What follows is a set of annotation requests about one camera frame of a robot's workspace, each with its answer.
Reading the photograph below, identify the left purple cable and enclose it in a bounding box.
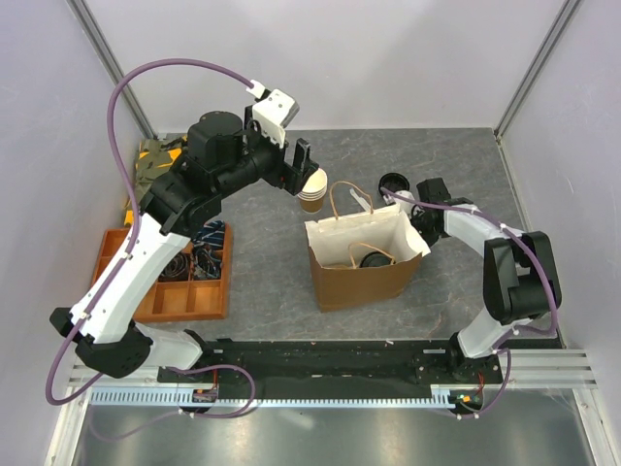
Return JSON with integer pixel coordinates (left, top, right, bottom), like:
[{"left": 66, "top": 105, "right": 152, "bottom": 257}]
[{"left": 46, "top": 57, "right": 266, "bottom": 405}]

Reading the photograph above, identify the purple cable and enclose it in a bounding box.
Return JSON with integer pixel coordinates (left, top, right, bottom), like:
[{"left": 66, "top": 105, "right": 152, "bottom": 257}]
[
  {"left": 380, "top": 186, "right": 562, "bottom": 423},
  {"left": 46, "top": 57, "right": 266, "bottom": 405}
]

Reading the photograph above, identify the white slotted cable duct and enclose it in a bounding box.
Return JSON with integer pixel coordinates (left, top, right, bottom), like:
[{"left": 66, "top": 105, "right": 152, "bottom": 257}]
[{"left": 89, "top": 386, "right": 455, "bottom": 410}]

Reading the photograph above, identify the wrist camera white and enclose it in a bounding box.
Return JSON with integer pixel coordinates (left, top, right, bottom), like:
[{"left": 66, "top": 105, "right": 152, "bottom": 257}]
[
  {"left": 251, "top": 89, "right": 300, "bottom": 149},
  {"left": 381, "top": 189, "right": 415, "bottom": 216}
]

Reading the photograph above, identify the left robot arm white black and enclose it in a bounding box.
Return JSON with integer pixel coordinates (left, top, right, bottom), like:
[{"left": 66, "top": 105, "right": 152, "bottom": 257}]
[{"left": 50, "top": 112, "right": 318, "bottom": 382}]

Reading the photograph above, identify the black plastic cup lid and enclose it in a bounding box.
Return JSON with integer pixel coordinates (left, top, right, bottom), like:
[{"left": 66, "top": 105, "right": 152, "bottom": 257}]
[{"left": 359, "top": 250, "right": 395, "bottom": 268}]

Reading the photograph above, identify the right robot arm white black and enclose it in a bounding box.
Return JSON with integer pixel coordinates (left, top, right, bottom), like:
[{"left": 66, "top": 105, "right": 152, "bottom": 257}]
[{"left": 410, "top": 178, "right": 562, "bottom": 383}]

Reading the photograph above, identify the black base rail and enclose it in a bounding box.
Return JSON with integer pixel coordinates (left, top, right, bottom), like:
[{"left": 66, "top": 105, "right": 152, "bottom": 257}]
[{"left": 157, "top": 339, "right": 503, "bottom": 403}]

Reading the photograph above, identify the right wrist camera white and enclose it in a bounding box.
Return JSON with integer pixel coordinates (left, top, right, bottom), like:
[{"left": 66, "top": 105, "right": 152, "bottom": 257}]
[{"left": 381, "top": 189, "right": 415, "bottom": 216}]

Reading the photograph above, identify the brown paper bag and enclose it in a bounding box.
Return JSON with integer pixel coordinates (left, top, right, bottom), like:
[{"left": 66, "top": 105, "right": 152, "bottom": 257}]
[{"left": 305, "top": 183, "right": 430, "bottom": 313}]

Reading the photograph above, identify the orange wooden compartment tray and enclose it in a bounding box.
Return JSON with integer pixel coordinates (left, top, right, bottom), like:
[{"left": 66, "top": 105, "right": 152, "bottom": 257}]
[{"left": 90, "top": 223, "right": 233, "bottom": 324}]

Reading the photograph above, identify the camouflage cloth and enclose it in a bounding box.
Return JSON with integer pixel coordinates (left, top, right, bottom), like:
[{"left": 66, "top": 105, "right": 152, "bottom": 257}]
[{"left": 133, "top": 134, "right": 187, "bottom": 203}]

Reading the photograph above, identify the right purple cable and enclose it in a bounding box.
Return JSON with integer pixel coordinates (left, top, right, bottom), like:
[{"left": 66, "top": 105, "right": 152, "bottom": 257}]
[{"left": 380, "top": 186, "right": 562, "bottom": 423}]

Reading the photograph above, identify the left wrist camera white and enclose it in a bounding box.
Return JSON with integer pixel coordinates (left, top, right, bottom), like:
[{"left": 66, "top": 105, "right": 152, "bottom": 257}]
[{"left": 251, "top": 89, "right": 300, "bottom": 149}]

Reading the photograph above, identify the white stir stick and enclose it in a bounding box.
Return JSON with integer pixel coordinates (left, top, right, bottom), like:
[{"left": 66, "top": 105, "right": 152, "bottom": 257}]
[{"left": 349, "top": 187, "right": 371, "bottom": 213}]

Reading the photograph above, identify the stack of paper cups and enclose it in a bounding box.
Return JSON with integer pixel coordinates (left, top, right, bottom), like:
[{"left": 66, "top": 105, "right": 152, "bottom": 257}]
[{"left": 297, "top": 168, "right": 328, "bottom": 214}]

